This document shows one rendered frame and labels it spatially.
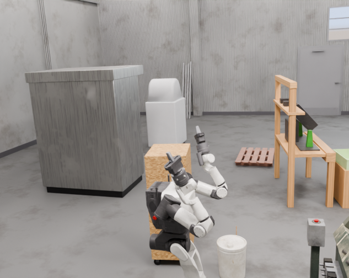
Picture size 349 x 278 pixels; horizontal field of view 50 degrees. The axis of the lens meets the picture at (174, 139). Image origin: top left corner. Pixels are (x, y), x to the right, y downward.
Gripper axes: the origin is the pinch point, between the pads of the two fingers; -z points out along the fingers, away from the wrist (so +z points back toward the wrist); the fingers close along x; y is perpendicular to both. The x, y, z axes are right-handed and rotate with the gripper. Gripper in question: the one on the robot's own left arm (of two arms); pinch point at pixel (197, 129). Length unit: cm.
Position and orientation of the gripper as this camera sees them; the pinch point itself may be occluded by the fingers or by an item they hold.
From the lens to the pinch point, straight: 279.2
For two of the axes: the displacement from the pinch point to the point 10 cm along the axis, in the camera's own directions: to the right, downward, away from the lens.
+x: 1.7, -1.7, -9.7
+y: -9.5, 2.3, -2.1
